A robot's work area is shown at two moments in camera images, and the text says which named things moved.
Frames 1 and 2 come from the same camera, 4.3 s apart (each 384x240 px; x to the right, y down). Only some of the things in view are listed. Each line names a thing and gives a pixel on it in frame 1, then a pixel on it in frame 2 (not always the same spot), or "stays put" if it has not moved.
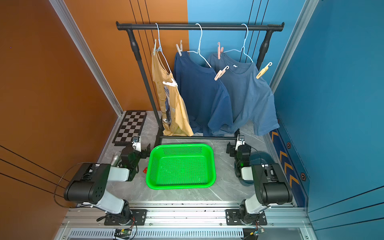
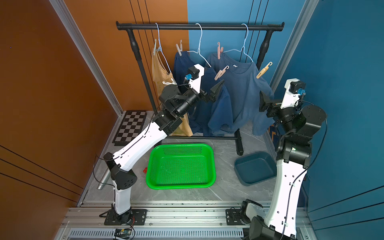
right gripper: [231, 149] → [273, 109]
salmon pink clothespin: [219, 50] stays put
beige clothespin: [180, 50] stays put
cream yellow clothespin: [264, 70] stays put
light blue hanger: [243, 47] stays put
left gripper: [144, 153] → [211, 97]
